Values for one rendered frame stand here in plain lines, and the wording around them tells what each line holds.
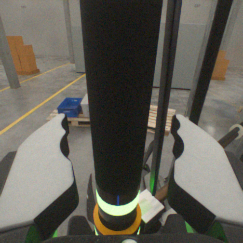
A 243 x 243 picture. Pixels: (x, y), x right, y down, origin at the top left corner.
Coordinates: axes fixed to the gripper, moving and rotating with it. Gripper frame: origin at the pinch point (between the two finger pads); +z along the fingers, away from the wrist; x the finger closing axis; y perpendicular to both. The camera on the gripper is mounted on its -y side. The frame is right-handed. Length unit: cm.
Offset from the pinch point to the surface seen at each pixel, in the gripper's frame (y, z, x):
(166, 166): 166, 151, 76
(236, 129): 10.1, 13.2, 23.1
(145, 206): 10.8, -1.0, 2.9
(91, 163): 166, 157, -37
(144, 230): 12.6, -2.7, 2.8
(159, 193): 11.0, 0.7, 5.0
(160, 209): 11.1, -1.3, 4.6
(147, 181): 52, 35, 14
